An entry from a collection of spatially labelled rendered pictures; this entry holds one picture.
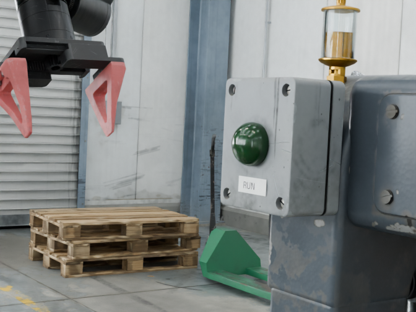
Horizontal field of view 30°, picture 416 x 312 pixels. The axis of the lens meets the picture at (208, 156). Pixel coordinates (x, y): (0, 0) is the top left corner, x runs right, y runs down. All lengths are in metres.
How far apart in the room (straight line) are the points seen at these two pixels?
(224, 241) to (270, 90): 5.73
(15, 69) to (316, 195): 0.41
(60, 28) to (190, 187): 8.67
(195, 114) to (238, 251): 3.47
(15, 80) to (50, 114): 7.76
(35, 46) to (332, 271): 0.44
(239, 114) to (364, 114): 0.08
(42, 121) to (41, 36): 7.68
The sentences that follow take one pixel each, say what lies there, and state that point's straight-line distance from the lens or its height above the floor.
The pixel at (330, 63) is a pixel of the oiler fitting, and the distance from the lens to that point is 0.58.
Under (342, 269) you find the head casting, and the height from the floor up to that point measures 1.20.
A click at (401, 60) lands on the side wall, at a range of 7.42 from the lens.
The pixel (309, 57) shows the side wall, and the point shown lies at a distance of 8.30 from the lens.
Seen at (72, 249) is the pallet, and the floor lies 0.22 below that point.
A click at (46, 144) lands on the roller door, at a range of 8.56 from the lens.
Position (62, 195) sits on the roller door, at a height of 0.34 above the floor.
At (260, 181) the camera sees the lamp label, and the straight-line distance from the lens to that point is 0.52.
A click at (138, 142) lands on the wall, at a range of 9.15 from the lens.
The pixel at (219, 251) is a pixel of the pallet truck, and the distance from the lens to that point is 6.20.
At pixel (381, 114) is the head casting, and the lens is 0.51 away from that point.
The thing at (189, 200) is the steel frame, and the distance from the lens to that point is 9.53.
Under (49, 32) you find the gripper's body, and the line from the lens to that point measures 0.87.
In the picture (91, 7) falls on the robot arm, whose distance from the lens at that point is 0.95.
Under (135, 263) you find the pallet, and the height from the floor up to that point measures 0.08.
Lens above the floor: 1.30
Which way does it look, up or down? 3 degrees down
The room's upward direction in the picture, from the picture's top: 3 degrees clockwise
